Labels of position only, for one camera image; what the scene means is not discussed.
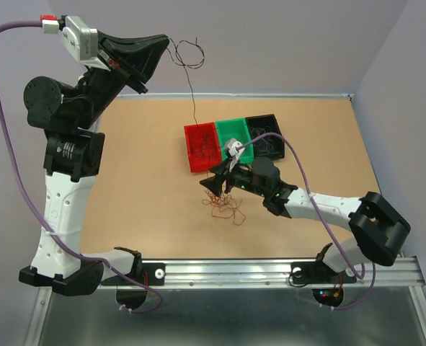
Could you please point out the red plastic bin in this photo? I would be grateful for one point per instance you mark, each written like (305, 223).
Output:
(203, 149)

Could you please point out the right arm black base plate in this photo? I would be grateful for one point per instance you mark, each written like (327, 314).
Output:
(316, 273)

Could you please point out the aluminium table edge frame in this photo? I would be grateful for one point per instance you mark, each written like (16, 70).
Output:
(146, 198)

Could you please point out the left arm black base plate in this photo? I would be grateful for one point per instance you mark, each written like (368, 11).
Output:
(152, 274)

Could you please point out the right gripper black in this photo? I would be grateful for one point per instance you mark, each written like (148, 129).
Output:
(214, 184)

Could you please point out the green plastic bin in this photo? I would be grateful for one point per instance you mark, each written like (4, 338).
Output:
(234, 128)

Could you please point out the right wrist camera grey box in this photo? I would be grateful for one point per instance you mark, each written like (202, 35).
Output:
(233, 151)

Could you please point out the aluminium mounting rail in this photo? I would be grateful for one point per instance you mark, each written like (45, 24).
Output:
(274, 273)

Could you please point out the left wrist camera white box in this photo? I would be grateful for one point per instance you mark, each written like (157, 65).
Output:
(80, 40)

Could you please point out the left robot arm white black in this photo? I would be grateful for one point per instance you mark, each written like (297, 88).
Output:
(73, 155)

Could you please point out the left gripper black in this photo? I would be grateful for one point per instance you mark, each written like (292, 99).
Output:
(135, 58)

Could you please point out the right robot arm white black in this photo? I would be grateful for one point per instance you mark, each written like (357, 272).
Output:
(378, 229)

